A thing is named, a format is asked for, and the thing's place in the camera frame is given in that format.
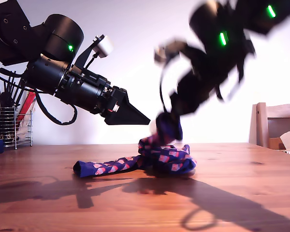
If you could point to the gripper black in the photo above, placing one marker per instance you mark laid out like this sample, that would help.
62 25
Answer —
87 91

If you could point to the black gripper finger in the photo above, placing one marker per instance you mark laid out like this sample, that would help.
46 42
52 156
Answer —
184 104

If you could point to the purple pink patterned sock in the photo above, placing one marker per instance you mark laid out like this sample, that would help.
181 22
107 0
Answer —
174 164
87 169

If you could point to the wooden chair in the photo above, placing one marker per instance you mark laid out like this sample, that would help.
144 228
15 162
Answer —
258 125

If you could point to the cardboard box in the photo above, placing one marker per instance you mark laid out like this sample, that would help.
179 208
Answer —
275 143

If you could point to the red chopstick packet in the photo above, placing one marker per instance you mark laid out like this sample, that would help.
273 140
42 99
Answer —
26 104

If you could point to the black round kitchen utensil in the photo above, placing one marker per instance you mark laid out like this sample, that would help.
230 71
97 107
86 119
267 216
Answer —
6 99

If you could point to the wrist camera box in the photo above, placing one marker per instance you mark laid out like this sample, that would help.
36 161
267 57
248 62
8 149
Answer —
164 52
105 47

